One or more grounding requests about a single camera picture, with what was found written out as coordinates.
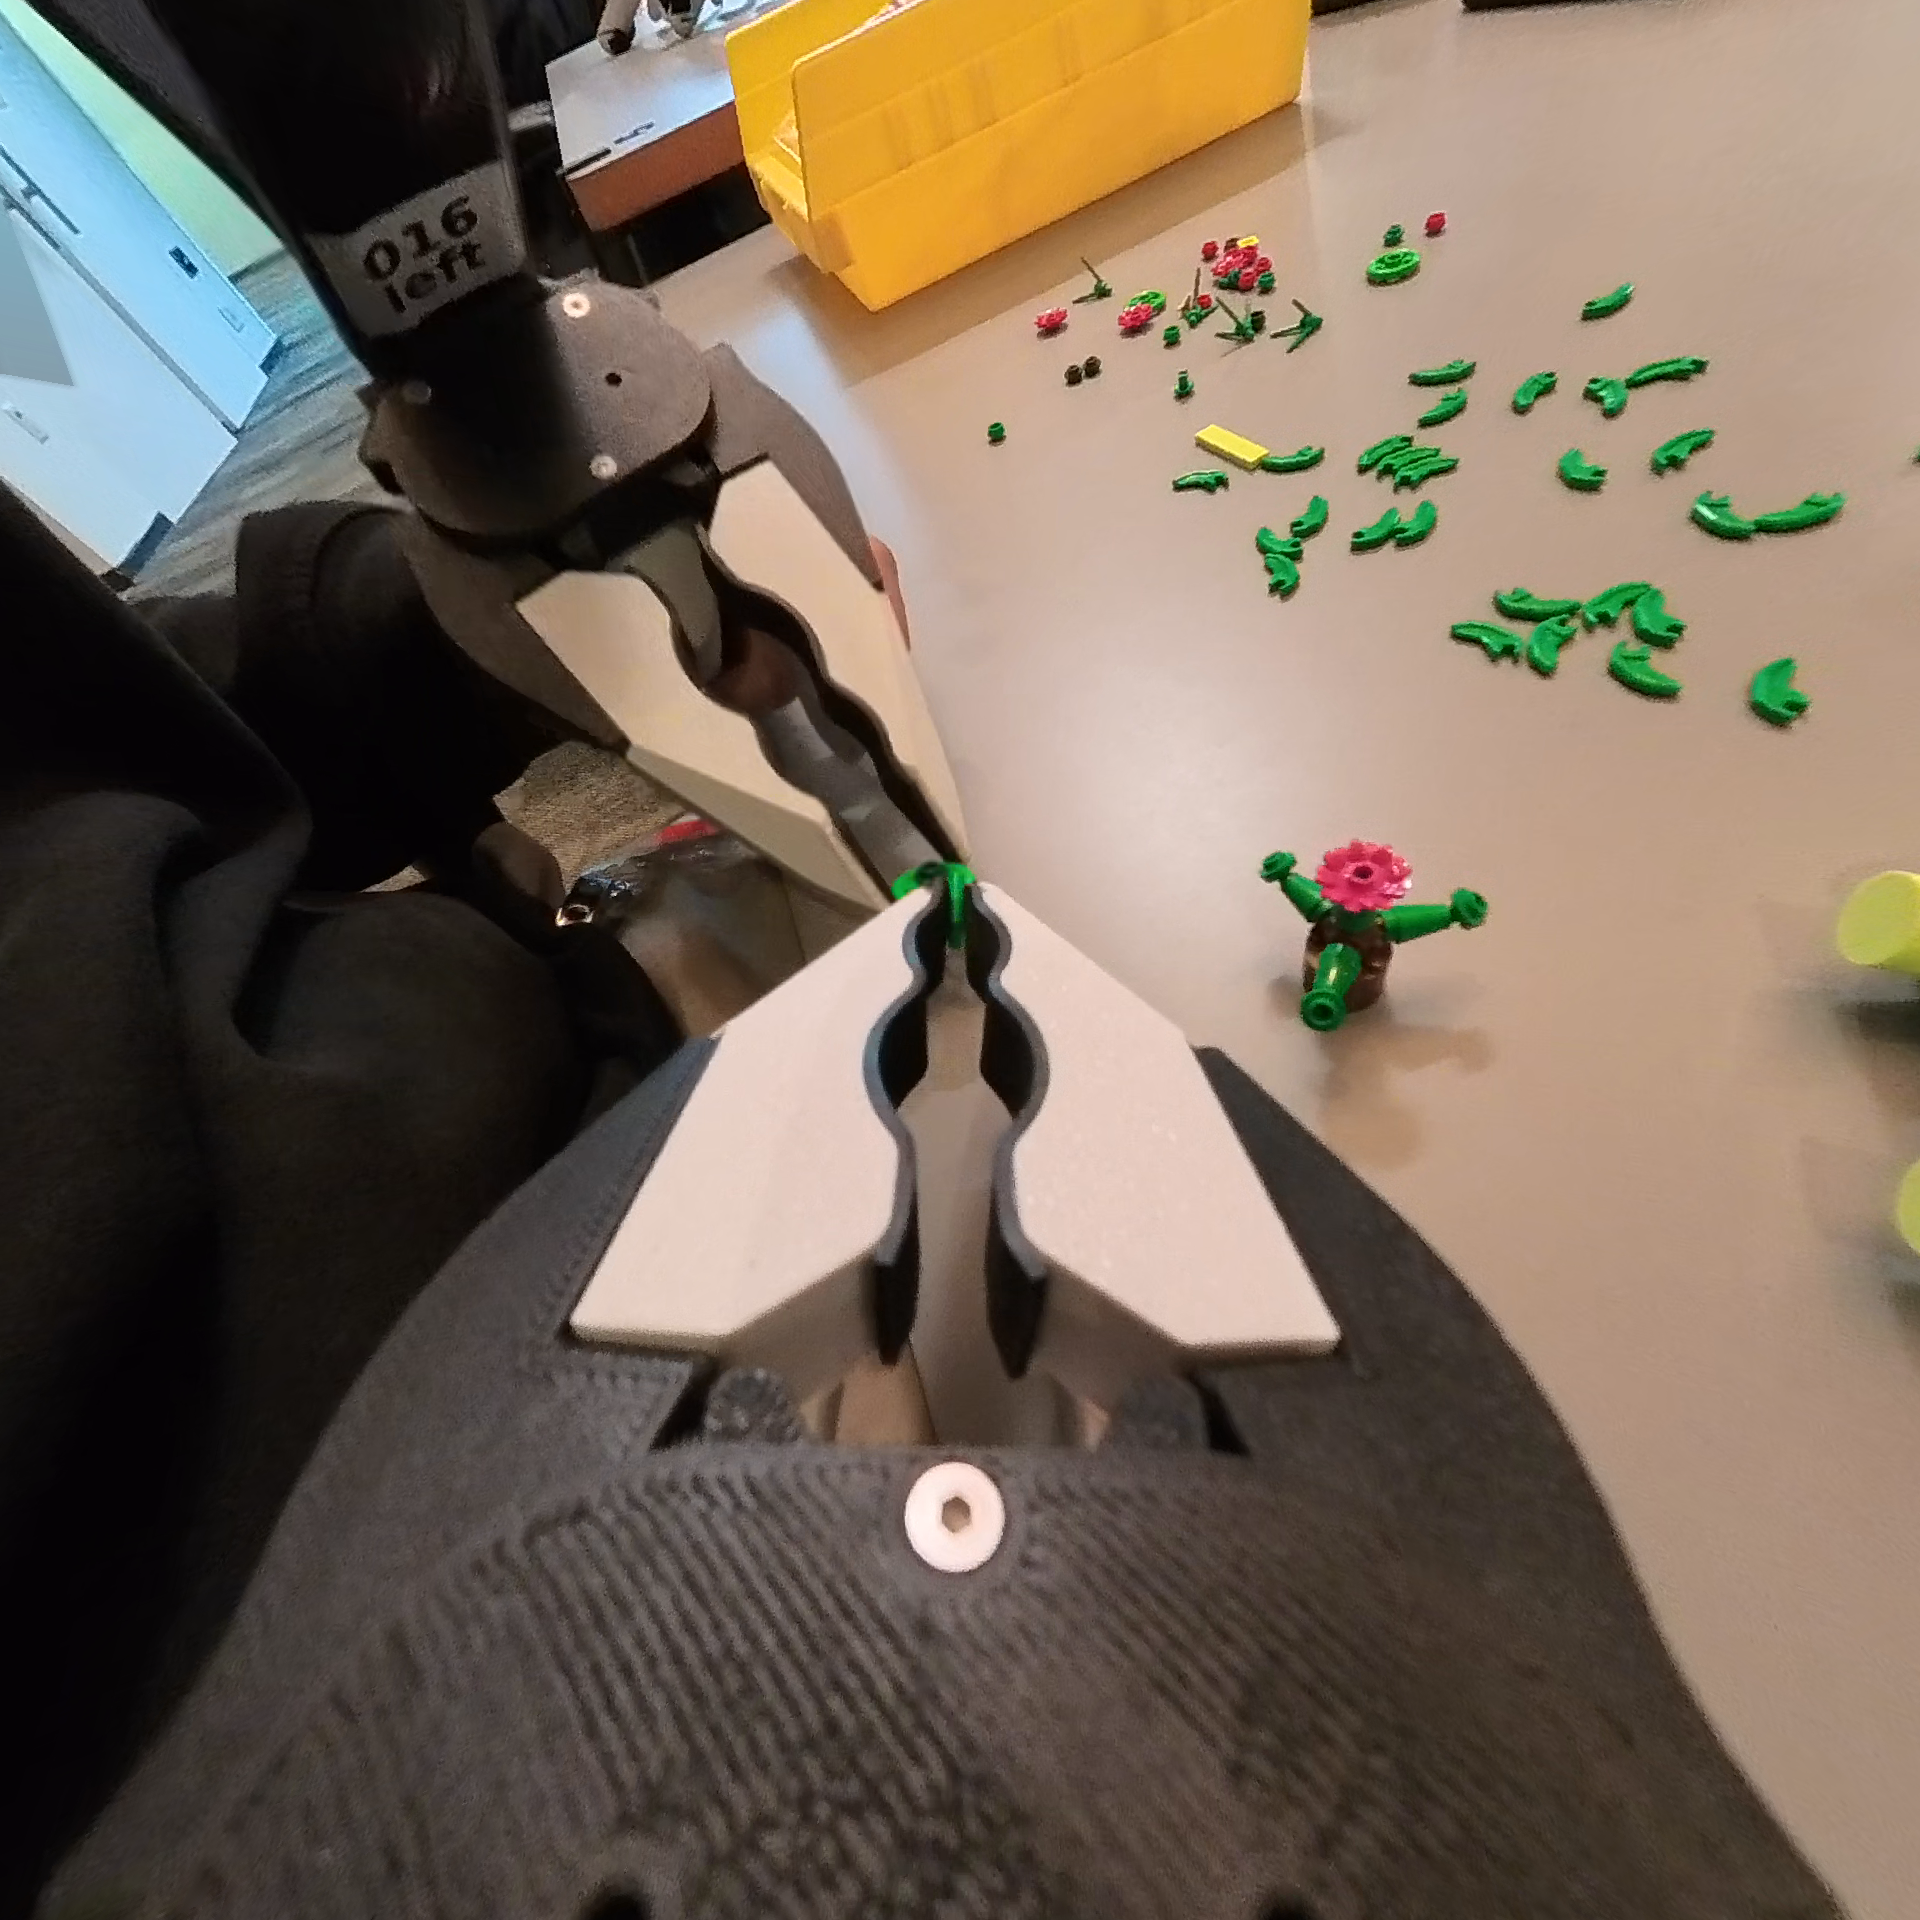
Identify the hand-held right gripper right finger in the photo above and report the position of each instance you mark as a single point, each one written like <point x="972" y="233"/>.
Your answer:
<point x="1171" y="1184"/>

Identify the yellow storage bin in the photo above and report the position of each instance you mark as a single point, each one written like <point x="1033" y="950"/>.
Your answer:
<point x="1020" y="136"/>

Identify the brown pot flower assembly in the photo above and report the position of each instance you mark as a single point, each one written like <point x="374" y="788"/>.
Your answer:
<point x="1364" y="878"/>

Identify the person's black jacket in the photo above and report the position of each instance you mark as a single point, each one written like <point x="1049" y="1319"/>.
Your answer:
<point x="182" y="1126"/>

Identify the lime green planter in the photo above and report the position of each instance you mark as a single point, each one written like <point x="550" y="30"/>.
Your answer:
<point x="1883" y="921"/>

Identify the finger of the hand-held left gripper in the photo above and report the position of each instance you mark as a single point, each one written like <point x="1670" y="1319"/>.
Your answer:
<point x="662" y="704"/>
<point x="832" y="599"/>

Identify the brown side table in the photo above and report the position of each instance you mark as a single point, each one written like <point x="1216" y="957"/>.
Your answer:
<point x="662" y="136"/>

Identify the yellow flat tile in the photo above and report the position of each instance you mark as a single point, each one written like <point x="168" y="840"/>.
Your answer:
<point x="1229" y="441"/>

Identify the green curved leaf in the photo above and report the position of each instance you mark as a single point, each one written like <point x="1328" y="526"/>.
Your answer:
<point x="918" y="878"/>

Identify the person's left hand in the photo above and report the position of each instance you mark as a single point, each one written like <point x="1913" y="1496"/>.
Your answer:
<point x="892" y="593"/>

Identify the cluster of small flower parts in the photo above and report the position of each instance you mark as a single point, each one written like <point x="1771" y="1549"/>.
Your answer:
<point x="1245" y="268"/>

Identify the green wheel piece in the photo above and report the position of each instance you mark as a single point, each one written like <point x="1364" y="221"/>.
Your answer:
<point x="1372" y="268"/>

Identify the person's left forearm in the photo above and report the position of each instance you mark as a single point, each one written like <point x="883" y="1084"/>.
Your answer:
<point x="389" y="704"/>

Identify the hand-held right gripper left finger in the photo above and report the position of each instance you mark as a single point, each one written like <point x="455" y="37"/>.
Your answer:
<point x="734" y="1184"/>

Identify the scattered green leaf pieces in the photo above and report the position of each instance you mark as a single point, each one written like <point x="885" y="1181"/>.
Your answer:
<point x="1779" y="693"/>

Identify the white cabinet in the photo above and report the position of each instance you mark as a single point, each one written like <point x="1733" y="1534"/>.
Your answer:
<point x="149" y="301"/>

